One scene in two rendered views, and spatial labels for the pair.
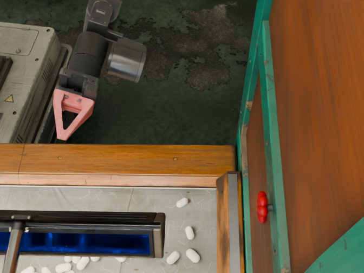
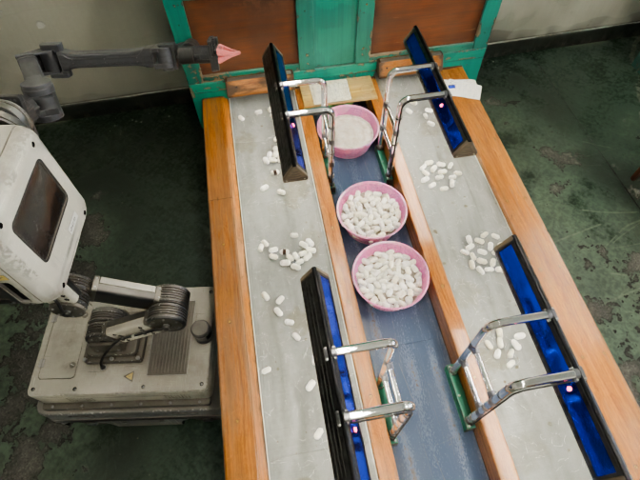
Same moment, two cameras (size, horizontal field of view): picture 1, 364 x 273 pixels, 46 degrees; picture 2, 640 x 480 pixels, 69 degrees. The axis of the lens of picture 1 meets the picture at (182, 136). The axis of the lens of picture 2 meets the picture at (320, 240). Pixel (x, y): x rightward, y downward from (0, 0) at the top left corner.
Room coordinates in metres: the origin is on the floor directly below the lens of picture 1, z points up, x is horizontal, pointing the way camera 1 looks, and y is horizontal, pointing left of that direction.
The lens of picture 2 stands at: (0.44, 1.60, 2.20)
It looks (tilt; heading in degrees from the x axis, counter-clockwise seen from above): 58 degrees down; 255
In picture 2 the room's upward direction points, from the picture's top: 1 degrees counter-clockwise
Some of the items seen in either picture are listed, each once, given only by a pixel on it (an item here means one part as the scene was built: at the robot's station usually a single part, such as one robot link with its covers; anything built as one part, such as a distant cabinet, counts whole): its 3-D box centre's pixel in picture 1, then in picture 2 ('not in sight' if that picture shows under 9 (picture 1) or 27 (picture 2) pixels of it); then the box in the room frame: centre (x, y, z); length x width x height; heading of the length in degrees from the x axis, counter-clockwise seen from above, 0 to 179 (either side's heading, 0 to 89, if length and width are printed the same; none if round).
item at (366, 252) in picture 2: not in sight; (389, 279); (0.02, 0.93, 0.72); 0.27 x 0.27 x 0.10
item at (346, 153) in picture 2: not in sight; (348, 133); (-0.06, 0.21, 0.72); 0.27 x 0.27 x 0.10
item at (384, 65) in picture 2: not in sight; (410, 64); (-0.42, -0.02, 0.83); 0.30 x 0.06 x 0.07; 174
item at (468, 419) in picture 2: not in sight; (504, 373); (-0.14, 1.37, 0.90); 0.20 x 0.19 x 0.45; 84
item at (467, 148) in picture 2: not in sight; (438, 86); (-0.32, 0.41, 1.08); 0.62 x 0.08 x 0.07; 84
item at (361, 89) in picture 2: not in sight; (338, 91); (-0.08, 0.00, 0.77); 0.33 x 0.15 x 0.01; 174
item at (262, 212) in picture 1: (264, 207); not in sight; (0.18, -0.10, 1.24); 0.04 x 0.02 x 0.04; 174
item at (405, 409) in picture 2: not in sight; (364, 399); (0.26, 1.33, 0.90); 0.20 x 0.19 x 0.45; 84
